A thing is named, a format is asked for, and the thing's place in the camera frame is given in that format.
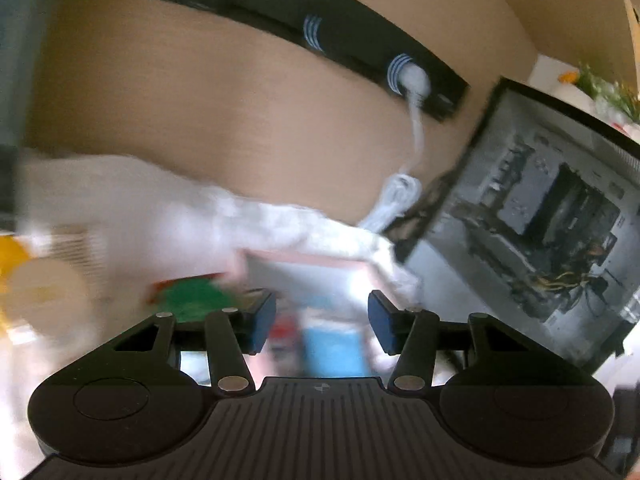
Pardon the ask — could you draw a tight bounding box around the red packet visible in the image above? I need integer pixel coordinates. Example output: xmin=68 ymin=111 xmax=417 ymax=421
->
xmin=144 ymin=272 xmax=226 ymax=304

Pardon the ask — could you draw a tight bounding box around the yellow plastic funnel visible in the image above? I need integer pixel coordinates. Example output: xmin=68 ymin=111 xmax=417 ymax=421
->
xmin=0 ymin=235 xmax=32 ymax=333

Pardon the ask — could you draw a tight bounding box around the green lid glass jar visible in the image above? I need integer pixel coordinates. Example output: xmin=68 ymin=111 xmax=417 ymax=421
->
xmin=158 ymin=280 xmax=234 ymax=323

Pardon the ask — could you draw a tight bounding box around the pink cardboard box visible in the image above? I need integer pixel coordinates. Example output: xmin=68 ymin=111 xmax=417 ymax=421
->
xmin=228 ymin=249 xmax=404 ymax=311

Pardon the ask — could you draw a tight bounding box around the blue packet in box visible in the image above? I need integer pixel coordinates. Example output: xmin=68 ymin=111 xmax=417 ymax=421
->
xmin=303 ymin=327 xmax=370 ymax=378

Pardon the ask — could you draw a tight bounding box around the white textured table cloth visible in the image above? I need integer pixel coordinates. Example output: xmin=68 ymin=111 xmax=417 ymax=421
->
xmin=14 ymin=152 xmax=426 ymax=380

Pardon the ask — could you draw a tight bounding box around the open computer tower case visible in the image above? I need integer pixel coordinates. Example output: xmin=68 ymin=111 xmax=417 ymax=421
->
xmin=387 ymin=79 xmax=639 ymax=372

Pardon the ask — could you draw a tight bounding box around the black computer monitor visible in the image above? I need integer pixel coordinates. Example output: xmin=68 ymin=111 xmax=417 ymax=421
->
xmin=0 ymin=144 xmax=20 ymax=214

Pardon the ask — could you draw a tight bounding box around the potted plant with flowers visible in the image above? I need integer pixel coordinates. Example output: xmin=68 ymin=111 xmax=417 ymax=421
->
xmin=558 ymin=64 xmax=639 ymax=126

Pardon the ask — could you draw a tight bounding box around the black power strip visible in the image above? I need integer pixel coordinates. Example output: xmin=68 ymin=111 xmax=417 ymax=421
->
xmin=164 ymin=0 xmax=468 ymax=122

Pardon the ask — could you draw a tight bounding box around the white power cable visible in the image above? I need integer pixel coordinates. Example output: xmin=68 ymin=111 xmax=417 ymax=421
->
xmin=358 ymin=62 xmax=433 ymax=235

